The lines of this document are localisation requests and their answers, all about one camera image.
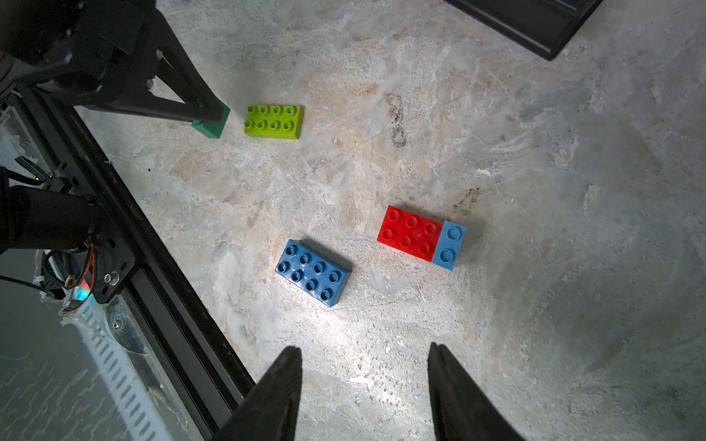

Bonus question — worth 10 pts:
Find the red lego brick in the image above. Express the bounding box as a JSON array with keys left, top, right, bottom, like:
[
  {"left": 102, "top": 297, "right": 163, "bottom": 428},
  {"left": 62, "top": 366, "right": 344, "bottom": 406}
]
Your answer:
[{"left": 377, "top": 206, "right": 442, "bottom": 262}]

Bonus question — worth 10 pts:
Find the black grey chessboard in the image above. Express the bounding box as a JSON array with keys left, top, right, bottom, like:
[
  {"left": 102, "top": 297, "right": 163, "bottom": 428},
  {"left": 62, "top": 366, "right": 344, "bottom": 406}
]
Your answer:
[{"left": 447, "top": 0, "right": 601, "bottom": 61}]

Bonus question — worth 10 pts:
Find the lime green lego brick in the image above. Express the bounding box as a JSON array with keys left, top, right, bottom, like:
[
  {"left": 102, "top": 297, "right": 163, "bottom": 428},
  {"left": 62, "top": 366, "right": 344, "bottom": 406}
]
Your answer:
[{"left": 244, "top": 105, "right": 304, "bottom": 140}]

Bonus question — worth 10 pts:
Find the small dark green lego brick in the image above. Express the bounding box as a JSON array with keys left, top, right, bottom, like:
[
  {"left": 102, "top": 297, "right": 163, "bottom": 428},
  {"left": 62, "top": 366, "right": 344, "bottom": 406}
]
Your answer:
[{"left": 191, "top": 103, "right": 231, "bottom": 139}]

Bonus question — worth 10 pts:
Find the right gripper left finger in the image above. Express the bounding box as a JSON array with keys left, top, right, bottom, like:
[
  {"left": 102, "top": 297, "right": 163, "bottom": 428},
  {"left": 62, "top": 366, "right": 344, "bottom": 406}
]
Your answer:
[{"left": 213, "top": 347, "right": 303, "bottom": 440}]

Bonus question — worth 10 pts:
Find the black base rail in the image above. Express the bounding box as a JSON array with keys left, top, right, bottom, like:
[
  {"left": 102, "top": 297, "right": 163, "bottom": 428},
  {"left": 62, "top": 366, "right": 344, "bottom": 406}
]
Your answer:
[{"left": 4, "top": 87, "right": 255, "bottom": 439}]

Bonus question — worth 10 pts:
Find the white perforated cable duct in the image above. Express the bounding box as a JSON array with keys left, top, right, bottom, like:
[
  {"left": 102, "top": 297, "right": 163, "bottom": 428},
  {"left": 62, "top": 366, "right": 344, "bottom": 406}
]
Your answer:
[{"left": 63, "top": 298, "right": 202, "bottom": 440}]

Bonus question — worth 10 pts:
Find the small light blue lego brick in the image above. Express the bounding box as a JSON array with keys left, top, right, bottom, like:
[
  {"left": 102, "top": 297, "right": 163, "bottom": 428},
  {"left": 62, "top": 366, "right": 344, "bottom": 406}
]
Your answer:
[{"left": 432, "top": 220, "right": 466, "bottom": 271}]

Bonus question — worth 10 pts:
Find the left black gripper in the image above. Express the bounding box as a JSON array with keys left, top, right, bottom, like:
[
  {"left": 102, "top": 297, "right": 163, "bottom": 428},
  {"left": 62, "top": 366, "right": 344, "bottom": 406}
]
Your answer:
[{"left": 1, "top": 1, "right": 221, "bottom": 122}]

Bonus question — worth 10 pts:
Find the dark blue lego brick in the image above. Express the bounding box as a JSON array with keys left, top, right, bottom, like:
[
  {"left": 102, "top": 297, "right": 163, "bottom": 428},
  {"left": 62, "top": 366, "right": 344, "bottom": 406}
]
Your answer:
[{"left": 275, "top": 240, "right": 351, "bottom": 307}]

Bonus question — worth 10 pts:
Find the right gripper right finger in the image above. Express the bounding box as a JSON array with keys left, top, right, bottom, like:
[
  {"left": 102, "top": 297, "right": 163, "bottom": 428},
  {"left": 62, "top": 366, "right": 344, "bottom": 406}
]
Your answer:
[{"left": 428, "top": 343, "right": 522, "bottom": 440}]

